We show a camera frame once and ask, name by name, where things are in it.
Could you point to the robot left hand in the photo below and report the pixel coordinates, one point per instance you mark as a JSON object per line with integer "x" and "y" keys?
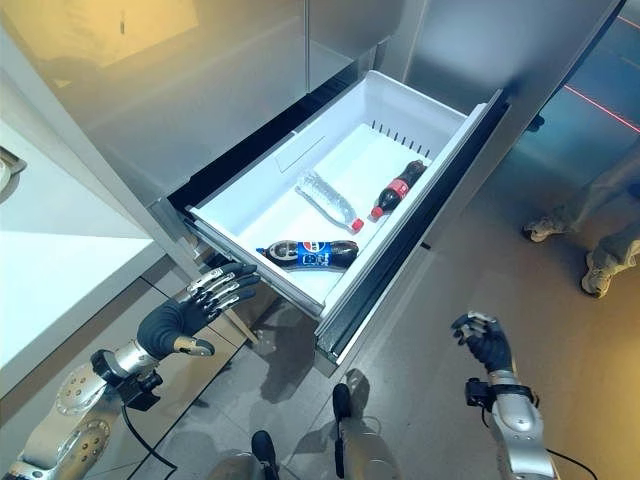
{"x": 170, "y": 320}

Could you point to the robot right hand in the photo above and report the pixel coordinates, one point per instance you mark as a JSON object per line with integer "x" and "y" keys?
{"x": 487, "y": 345}

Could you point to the robot left silver arm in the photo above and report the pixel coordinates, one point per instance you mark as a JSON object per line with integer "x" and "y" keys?
{"x": 70, "y": 410}

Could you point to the robot right silver arm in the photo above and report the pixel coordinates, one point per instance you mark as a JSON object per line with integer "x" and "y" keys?
{"x": 520, "y": 430}

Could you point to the white refrigerator drawer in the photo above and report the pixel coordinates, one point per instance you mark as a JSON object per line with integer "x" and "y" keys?
{"x": 350, "y": 200}

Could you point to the silver refrigerator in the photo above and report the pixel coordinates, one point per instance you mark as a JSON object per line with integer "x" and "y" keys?
{"x": 240, "y": 100}

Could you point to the white counter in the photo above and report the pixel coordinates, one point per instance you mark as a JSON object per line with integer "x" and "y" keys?
{"x": 55, "y": 290}

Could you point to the cola bottle blue label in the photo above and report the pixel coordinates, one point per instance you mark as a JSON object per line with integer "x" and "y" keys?
{"x": 310, "y": 251}

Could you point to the person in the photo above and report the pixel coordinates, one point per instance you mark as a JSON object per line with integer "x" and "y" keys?
{"x": 585, "y": 220}

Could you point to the cola bottle red label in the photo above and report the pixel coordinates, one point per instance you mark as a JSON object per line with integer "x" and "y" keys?
{"x": 400, "y": 189}

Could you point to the robot silver legs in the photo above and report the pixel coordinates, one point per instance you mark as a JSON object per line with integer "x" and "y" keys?
{"x": 310, "y": 440}

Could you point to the clear water bottle red cap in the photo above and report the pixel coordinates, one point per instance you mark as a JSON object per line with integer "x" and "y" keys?
{"x": 327, "y": 200}

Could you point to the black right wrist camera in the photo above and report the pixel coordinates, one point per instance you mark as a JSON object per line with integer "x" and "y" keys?
{"x": 475, "y": 392}

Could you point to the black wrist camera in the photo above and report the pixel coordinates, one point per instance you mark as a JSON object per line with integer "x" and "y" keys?
{"x": 142, "y": 389}
{"x": 475, "y": 392}

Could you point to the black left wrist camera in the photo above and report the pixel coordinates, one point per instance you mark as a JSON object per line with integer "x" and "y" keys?
{"x": 142, "y": 389}

